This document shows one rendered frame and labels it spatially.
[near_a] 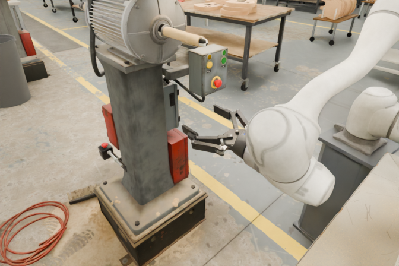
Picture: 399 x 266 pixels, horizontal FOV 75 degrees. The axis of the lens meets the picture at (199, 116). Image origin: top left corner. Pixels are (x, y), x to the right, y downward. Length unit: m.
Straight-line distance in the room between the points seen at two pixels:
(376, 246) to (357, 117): 0.75
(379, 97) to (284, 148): 0.92
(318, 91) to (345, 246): 0.35
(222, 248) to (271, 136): 1.33
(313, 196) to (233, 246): 1.17
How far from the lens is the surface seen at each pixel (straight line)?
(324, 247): 0.69
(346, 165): 1.45
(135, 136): 1.27
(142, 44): 0.95
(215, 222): 1.83
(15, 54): 3.59
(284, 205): 2.00
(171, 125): 1.42
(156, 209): 1.53
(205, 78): 1.16
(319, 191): 0.62
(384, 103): 1.34
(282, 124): 0.45
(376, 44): 0.81
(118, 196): 1.64
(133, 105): 1.20
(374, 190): 0.87
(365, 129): 1.39
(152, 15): 0.95
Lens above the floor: 1.46
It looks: 31 degrees down
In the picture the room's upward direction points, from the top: straight up
